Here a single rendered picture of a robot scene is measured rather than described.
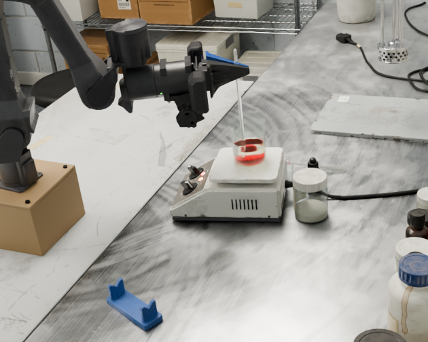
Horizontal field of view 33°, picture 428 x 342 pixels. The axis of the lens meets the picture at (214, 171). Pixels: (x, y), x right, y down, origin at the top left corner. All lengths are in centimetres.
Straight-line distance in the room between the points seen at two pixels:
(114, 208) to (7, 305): 30
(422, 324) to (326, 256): 27
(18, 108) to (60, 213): 21
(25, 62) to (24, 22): 27
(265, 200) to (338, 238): 14
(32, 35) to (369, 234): 362
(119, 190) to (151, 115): 36
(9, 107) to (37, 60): 347
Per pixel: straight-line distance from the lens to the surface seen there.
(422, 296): 94
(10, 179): 128
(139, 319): 108
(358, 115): 161
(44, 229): 127
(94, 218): 135
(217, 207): 126
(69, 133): 171
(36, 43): 463
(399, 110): 164
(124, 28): 116
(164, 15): 360
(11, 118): 122
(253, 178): 122
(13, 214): 126
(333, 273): 114
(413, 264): 95
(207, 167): 133
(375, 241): 121
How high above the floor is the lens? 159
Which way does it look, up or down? 28 degrees down
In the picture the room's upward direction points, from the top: 7 degrees counter-clockwise
